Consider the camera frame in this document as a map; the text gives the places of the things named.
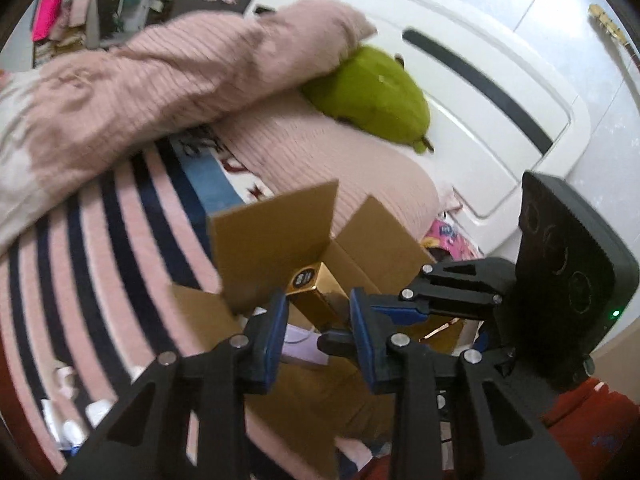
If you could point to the pink ribbed bed sheet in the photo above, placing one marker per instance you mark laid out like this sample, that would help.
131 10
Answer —
325 165

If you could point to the green plush toy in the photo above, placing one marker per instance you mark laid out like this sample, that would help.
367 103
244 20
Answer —
375 95

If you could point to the pink knit quilt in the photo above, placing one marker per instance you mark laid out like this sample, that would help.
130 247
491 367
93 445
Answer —
150 85

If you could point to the white bed headboard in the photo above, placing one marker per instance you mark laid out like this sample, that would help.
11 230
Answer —
475 110

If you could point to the pink printed cloth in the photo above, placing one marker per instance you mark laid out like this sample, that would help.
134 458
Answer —
447 237

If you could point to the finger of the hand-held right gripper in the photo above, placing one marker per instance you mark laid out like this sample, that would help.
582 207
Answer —
460 285
335 344

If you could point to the pink navy striped blanket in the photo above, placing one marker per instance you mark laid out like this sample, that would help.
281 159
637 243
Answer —
100 270

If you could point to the bright pink garment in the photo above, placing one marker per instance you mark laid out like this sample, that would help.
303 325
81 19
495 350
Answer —
47 17

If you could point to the gold rectangular box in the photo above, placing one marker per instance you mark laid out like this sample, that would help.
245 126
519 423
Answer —
312 295

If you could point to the red cloth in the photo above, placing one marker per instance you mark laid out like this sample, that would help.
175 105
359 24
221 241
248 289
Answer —
595 430

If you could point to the guitar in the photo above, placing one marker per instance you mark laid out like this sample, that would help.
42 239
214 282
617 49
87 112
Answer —
612 30

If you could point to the white paper packet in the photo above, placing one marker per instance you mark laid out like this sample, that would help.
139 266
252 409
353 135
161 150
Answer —
302 350

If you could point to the white crumpled tissue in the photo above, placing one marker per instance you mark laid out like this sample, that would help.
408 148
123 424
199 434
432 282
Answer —
75 410

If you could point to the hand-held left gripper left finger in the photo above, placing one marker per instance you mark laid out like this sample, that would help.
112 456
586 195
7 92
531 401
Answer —
274 345

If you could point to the blue white printed cloth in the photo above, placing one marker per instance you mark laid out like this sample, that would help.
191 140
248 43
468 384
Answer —
215 180

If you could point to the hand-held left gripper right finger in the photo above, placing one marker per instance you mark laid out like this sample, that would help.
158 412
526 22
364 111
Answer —
361 345

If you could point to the brown cardboard box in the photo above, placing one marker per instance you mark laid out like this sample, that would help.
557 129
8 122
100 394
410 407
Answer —
270 240

